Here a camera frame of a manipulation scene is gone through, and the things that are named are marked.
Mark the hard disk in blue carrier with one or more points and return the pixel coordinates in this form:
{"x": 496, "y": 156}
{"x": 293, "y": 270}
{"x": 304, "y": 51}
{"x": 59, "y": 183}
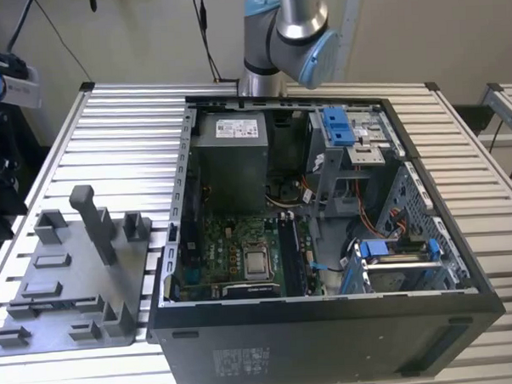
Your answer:
{"x": 373, "y": 250}

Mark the grey metal drive cage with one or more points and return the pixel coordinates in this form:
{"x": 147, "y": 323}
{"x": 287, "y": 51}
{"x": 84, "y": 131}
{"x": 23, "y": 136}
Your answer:
{"x": 331, "y": 167}

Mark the black hanging plug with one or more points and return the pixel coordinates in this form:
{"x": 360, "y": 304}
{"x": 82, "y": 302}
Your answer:
{"x": 92, "y": 3}

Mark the black PC case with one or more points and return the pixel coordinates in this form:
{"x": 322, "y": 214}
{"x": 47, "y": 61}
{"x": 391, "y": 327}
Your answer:
{"x": 288, "y": 343}

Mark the silver CPU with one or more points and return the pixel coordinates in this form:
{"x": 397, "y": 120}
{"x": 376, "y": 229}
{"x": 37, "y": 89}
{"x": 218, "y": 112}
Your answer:
{"x": 257, "y": 262}

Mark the silver disk drive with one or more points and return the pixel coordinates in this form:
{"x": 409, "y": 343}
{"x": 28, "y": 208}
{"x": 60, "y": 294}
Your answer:
{"x": 365, "y": 123}

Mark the black round fan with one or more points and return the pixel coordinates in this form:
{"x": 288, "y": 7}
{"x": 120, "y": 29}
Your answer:
{"x": 288, "y": 191}

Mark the black table corner cap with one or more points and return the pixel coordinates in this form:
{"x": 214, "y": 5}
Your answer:
{"x": 86, "y": 86}
{"x": 432, "y": 86}
{"x": 495, "y": 86}

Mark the black graphics card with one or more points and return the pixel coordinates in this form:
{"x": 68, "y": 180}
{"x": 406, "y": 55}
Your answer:
{"x": 252, "y": 290}

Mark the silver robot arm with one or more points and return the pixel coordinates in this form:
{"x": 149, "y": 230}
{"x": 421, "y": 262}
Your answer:
{"x": 299, "y": 11}

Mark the green motherboard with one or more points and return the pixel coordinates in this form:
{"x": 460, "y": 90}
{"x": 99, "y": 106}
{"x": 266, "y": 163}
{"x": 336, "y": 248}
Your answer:
{"x": 224, "y": 244}

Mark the metal slat side table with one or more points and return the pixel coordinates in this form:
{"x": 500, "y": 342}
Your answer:
{"x": 511, "y": 100}

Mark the grey parts rack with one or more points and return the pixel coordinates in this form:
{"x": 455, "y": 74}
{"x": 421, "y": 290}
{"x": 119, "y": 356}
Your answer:
{"x": 85, "y": 267}

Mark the grey power supply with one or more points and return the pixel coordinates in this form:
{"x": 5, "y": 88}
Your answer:
{"x": 229, "y": 172}

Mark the blue disk carrier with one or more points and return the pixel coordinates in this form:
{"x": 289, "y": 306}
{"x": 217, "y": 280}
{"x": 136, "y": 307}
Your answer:
{"x": 336, "y": 127}

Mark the black box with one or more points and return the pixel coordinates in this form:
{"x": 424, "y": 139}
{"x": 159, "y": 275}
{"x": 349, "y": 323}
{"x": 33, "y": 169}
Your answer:
{"x": 474, "y": 120}

